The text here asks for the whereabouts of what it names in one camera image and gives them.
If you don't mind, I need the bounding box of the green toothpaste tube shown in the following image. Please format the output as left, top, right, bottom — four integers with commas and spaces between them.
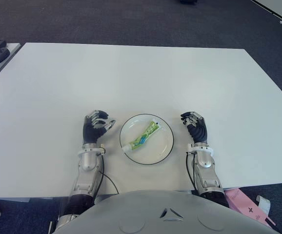
121, 121, 161, 152

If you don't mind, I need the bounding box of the white plate with black rim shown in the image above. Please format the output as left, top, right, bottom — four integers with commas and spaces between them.
119, 114, 175, 165

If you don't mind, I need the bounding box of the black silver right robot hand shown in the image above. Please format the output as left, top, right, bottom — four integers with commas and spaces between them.
180, 111, 209, 144

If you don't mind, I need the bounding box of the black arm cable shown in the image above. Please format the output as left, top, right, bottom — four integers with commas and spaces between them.
99, 155, 120, 195
186, 153, 198, 191

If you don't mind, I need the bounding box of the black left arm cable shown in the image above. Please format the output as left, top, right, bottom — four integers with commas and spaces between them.
99, 155, 120, 195

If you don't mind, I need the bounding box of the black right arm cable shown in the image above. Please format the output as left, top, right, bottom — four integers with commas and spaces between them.
186, 153, 198, 191

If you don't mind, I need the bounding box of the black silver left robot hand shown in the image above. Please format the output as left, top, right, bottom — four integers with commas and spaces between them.
82, 109, 117, 145

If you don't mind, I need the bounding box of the pink cardboard box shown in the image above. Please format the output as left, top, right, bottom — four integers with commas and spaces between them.
223, 187, 277, 227

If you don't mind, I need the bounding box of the grey robot torso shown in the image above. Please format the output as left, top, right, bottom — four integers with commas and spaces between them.
54, 189, 276, 234

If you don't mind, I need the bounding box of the white paper strip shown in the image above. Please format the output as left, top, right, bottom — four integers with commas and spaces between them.
256, 195, 271, 215

